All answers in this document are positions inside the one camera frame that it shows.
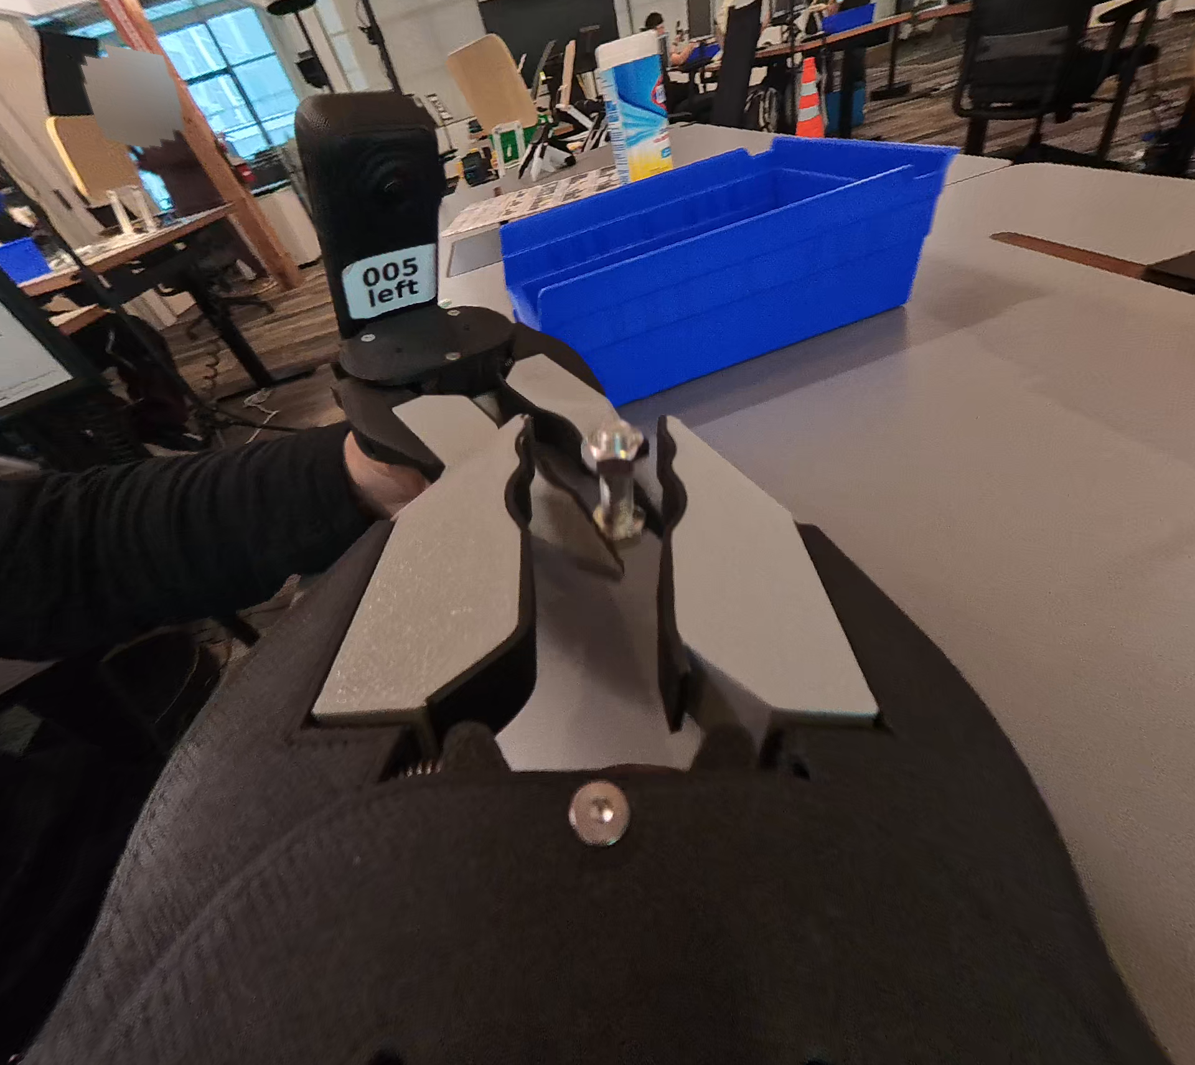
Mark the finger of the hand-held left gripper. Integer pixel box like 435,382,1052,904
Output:
389,396,508,483
494,354,627,578

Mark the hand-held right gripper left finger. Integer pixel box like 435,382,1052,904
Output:
310,416,541,739

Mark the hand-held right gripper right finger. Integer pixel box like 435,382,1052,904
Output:
656,416,881,737

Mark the silver hex bolt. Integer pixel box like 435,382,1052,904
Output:
580,420,647,525

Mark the blue plastic bin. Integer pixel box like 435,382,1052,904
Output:
499,136,963,408

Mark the person's left forearm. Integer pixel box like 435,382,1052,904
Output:
0,421,374,665

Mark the person's left hand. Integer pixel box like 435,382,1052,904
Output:
343,431,430,520

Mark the grey desk flap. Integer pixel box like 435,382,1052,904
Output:
445,233,510,278

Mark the tan wooden board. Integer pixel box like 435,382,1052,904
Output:
445,35,541,134
45,115,142,209

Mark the printed desk sheet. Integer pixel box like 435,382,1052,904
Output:
438,165,622,238

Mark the black white hand tool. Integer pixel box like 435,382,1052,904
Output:
518,115,575,180

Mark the black floor lamp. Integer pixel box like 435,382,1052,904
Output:
267,0,328,91

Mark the wooden side desk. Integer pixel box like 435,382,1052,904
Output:
18,207,281,390

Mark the disinfectant wipes canister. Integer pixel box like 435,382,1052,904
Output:
594,31,676,186

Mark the black square panel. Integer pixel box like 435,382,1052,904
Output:
37,29,99,116

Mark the grey computer screen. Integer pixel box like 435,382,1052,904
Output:
0,272,104,422

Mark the black high-back chair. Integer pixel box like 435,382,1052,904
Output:
718,0,765,129

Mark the orange traffic cone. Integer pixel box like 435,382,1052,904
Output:
795,58,828,140

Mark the person's dark clothing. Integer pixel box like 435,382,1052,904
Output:
0,711,169,1057

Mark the wooden support post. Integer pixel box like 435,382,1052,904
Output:
18,0,302,292

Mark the large black wall screen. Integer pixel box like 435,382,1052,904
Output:
478,0,617,73

